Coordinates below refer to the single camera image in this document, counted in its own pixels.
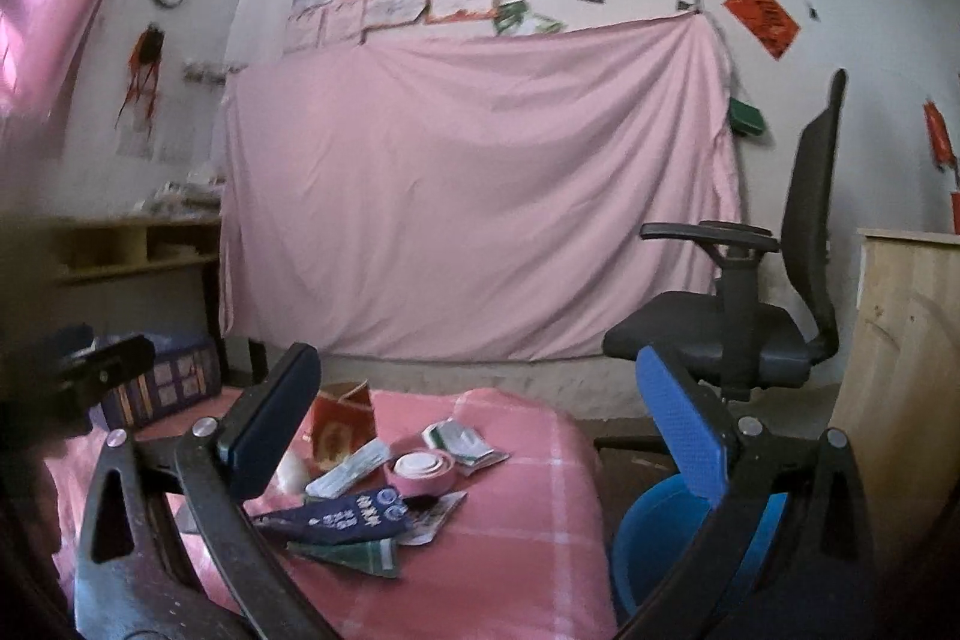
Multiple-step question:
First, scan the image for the green and white sachet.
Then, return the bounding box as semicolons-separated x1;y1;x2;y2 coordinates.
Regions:
421;419;511;476

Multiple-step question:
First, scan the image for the white wall calendar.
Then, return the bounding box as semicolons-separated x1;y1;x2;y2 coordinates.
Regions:
118;115;157;159

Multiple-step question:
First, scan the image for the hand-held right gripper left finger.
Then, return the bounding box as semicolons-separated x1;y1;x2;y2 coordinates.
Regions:
75;344;338;640

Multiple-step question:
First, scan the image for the red wall hanging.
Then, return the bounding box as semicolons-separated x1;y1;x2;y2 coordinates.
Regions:
922;98;960;172

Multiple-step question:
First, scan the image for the long white green wrapper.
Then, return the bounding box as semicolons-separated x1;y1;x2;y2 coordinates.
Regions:
304;439;391;498

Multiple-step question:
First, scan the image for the blue plastic basin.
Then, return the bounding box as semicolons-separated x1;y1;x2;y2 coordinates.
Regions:
611;475;788;622

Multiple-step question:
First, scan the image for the navy snack wrapper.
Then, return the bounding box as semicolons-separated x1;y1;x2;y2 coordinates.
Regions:
251;488;410;545

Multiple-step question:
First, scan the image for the metal wall rack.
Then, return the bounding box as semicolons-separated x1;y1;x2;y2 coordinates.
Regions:
184;59;248;86

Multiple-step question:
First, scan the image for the green box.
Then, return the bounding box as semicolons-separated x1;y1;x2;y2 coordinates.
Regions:
727;96;767;137

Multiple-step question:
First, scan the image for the pile of white packets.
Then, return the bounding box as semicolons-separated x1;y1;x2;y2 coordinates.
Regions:
135;179;226;217

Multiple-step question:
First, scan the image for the wooden shelf unit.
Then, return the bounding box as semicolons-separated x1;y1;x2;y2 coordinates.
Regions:
45;212;226;348

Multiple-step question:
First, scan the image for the red diamond wall poster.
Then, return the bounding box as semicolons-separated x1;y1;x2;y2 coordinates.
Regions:
722;0;797;62

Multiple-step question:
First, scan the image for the dark green wrapper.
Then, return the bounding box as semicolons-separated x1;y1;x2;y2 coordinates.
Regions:
289;539;400;579

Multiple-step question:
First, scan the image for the black office chair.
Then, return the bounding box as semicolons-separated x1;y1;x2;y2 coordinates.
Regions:
595;68;848;453

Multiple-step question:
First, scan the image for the pink checked blanket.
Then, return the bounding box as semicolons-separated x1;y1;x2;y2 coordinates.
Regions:
41;389;620;640

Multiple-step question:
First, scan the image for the silver wrapper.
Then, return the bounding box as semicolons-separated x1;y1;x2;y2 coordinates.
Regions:
397;490;467;547

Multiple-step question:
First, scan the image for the red hanging ornament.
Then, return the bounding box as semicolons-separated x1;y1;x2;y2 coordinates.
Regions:
116;25;166;131

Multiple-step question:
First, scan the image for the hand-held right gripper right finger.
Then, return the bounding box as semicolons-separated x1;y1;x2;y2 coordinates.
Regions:
615;344;875;640

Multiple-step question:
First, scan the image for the blue cardboard box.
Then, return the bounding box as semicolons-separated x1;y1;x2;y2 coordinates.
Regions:
86;332;224;431

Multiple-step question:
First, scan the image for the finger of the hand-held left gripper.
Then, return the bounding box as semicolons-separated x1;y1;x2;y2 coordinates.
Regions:
64;334;157;405

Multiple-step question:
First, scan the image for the light wooden cabinet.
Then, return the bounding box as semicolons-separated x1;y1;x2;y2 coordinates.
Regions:
829;227;960;581

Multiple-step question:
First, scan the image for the pink tape roll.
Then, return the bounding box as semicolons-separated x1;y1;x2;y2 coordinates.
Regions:
384;449;456;500

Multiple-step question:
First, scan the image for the large pink hanging sheet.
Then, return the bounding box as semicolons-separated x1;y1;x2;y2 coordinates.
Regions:
217;14;743;362

